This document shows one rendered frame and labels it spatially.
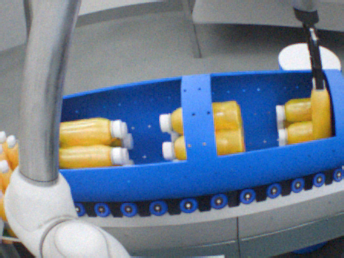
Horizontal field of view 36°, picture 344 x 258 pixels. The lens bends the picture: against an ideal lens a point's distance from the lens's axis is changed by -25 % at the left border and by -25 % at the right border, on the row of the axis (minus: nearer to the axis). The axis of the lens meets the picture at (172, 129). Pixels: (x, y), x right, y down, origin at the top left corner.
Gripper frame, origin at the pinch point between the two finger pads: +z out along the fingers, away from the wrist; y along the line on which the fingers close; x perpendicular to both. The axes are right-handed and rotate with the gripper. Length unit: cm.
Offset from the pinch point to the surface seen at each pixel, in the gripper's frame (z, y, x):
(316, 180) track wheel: 30.8, -5.4, 2.0
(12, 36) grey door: 112, 348, 239
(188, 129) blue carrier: 8.8, -5.2, 35.2
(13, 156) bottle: 24, 13, 95
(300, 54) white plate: 24, 55, -1
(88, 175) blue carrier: 16, -9, 60
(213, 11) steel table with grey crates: 99, 267, 39
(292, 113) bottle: 16.6, 8.0, 9.0
